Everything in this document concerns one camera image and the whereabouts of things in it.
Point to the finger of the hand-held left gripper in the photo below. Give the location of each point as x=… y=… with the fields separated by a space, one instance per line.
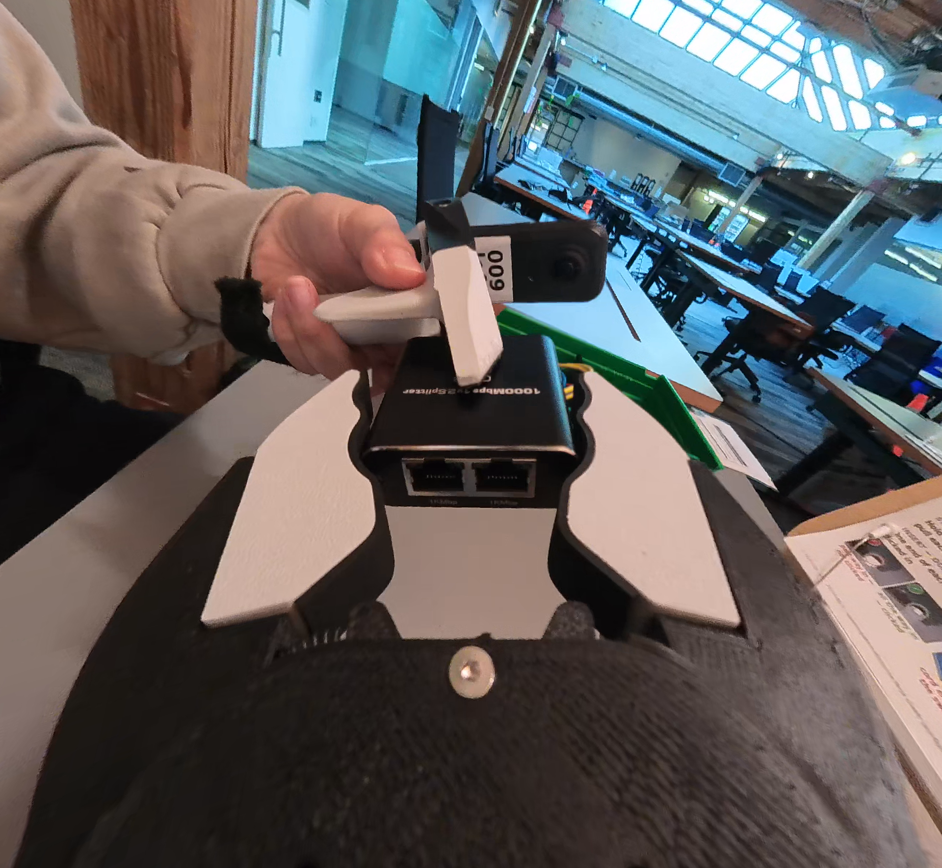
x=463 y=308

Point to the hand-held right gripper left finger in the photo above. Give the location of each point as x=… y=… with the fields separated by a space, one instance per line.
x=294 y=515

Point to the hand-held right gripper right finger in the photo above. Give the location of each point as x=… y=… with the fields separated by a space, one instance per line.
x=647 y=515

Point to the black ethernet splitter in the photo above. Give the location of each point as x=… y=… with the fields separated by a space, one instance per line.
x=471 y=412

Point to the green plastic bin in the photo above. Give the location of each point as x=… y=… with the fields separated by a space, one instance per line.
x=662 y=412

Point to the person's left forearm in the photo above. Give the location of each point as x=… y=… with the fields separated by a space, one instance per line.
x=110 y=235

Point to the person's left hand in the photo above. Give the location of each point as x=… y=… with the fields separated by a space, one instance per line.
x=331 y=242

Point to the grey table with wooden edge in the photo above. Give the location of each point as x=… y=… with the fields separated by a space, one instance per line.
x=625 y=323

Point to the white paper label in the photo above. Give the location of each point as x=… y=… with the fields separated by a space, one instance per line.
x=736 y=448

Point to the black office chair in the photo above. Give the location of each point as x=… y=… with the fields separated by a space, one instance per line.
x=438 y=147

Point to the instruction sheet on stand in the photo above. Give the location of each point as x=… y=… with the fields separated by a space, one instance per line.
x=846 y=507

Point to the printed instruction sheet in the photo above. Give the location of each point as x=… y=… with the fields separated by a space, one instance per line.
x=883 y=625

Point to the white ceiling projector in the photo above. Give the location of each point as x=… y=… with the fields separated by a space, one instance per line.
x=909 y=91

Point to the wooden post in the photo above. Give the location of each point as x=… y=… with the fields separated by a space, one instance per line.
x=162 y=36

